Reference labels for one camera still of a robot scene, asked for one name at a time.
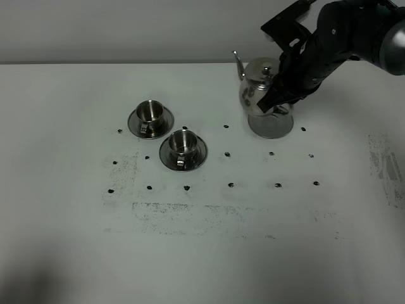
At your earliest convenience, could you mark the near steel saucer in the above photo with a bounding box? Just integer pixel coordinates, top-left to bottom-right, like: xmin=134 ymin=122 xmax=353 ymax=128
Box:
xmin=159 ymin=136 xmax=208 ymax=172

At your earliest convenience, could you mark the far steel teacup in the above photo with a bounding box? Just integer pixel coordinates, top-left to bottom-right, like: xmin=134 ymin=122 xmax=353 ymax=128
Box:
xmin=135 ymin=100 xmax=164 ymax=137

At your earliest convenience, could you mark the steel teacup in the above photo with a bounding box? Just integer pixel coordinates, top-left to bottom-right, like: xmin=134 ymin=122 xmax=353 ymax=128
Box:
xmin=168 ymin=129 xmax=198 ymax=168
xmin=135 ymin=100 xmax=164 ymax=137

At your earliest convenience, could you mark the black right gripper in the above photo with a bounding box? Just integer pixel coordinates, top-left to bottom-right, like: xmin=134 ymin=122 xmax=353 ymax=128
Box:
xmin=257 ymin=18 xmax=345 ymax=113

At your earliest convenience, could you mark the far steel saucer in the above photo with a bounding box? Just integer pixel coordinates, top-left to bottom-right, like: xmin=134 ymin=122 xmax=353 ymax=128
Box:
xmin=127 ymin=107 xmax=175 ymax=139

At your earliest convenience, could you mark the stainless steel teapot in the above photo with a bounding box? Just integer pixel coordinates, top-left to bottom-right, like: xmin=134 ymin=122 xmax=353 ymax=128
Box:
xmin=232 ymin=51 xmax=292 ymax=117

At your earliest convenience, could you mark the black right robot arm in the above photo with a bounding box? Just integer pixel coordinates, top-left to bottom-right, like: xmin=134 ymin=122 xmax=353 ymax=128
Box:
xmin=257 ymin=1 xmax=404 ymax=113

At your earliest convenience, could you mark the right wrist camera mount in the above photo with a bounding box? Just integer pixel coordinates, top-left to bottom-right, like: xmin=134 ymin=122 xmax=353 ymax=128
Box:
xmin=261 ymin=0 xmax=314 ymax=53

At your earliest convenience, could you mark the steel teapot saucer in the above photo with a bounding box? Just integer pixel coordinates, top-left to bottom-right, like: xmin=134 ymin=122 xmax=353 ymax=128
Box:
xmin=247 ymin=108 xmax=294 ymax=139

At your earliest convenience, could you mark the near steel teacup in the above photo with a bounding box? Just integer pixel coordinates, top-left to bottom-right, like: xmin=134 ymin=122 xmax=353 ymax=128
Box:
xmin=168 ymin=129 xmax=198 ymax=168

